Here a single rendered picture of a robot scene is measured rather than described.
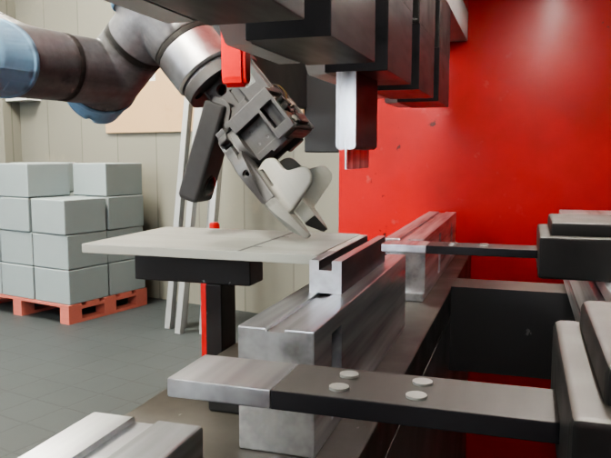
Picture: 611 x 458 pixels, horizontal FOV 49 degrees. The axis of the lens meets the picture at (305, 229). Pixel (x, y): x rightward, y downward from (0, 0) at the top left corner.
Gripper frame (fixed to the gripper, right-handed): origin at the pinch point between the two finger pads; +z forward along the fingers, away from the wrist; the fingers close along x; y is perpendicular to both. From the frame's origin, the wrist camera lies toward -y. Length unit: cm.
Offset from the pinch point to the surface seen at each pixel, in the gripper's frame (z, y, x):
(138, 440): 7.8, 2.5, -45.5
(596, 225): 17.1, 23.4, -6.4
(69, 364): -51, -218, 219
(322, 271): 5.4, 2.8, -12.6
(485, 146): 2, 17, 84
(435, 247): 10.2, 10.6, -3.4
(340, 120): -5.3, 11.5, -5.6
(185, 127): -136, -124, 319
